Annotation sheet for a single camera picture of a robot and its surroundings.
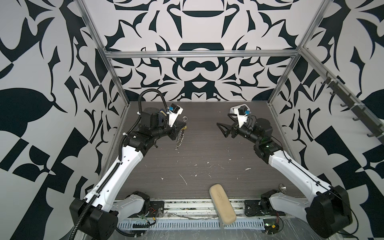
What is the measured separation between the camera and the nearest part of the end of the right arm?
66 centimetres

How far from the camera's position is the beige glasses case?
70 cm

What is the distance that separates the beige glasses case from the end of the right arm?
300mm
